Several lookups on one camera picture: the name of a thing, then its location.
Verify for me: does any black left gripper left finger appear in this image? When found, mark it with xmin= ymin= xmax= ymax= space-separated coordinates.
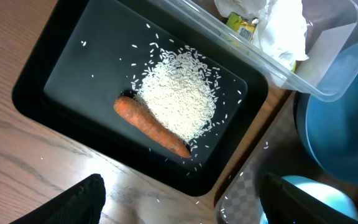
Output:
xmin=11 ymin=174 xmax=106 ymax=224

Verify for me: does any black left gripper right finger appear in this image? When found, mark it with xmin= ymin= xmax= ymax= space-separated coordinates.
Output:
xmin=258 ymin=172 xmax=358 ymax=224

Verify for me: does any dark blue bowl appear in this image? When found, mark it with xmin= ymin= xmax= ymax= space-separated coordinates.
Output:
xmin=293 ymin=40 xmax=358 ymax=185

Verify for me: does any orange carrot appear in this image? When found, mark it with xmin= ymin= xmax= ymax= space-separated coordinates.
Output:
xmin=113 ymin=96 xmax=191 ymax=158

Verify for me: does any pile of white rice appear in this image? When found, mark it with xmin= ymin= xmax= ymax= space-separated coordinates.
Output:
xmin=131 ymin=45 xmax=221 ymax=144

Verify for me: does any white napkin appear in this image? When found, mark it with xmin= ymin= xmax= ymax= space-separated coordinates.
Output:
xmin=214 ymin=0 xmax=308 ymax=90

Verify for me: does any green snack wrapper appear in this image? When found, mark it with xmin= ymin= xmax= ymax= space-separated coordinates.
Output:
xmin=226 ymin=12 xmax=259 ymax=41

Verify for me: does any black waste tray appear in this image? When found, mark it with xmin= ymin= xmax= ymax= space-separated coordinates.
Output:
xmin=12 ymin=0 xmax=269 ymax=196

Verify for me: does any clear plastic waste bin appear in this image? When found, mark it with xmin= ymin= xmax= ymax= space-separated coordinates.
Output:
xmin=155 ymin=0 xmax=358 ymax=101

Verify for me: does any light blue cup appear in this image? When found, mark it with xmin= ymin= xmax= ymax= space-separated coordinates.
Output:
xmin=259 ymin=175 xmax=358 ymax=224

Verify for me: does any dark brown serving tray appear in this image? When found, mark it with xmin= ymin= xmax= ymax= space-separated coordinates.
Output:
xmin=216 ymin=93 xmax=358 ymax=223

